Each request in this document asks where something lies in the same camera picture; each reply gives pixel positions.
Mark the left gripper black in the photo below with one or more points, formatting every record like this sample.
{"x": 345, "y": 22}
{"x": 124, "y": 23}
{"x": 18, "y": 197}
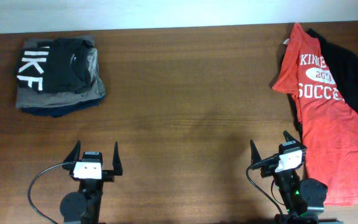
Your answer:
{"x": 109, "y": 176}

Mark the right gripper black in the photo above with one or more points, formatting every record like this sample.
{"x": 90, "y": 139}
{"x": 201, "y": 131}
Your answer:
{"x": 269, "y": 167}

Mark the red soccer t-shirt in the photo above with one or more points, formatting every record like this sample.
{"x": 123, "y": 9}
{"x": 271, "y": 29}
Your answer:
{"x": 332, "y": 158}

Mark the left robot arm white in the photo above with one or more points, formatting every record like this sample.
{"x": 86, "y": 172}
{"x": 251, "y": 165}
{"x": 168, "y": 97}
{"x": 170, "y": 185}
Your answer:
{"x": 83, "y": 206}

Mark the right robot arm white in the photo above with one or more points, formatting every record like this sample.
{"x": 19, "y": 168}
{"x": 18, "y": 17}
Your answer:
{"x": 302, "y": 198}

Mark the folded navy t-shirt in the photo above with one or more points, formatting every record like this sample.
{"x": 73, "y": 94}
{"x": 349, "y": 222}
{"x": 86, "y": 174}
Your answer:
{"x": 62, "y": 110}

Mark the folded grey t-shirt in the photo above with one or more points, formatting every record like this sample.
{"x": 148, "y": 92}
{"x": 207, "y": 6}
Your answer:
{"x": 28, "y": 98}

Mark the folded black Nike t-shirt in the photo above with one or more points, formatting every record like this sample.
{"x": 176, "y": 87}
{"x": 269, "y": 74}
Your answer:
{"x": 55, "y": 66}

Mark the black t-shirt unfolded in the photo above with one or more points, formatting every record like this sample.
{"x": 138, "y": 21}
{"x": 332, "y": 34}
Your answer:
{"x": 348, "y": 70}

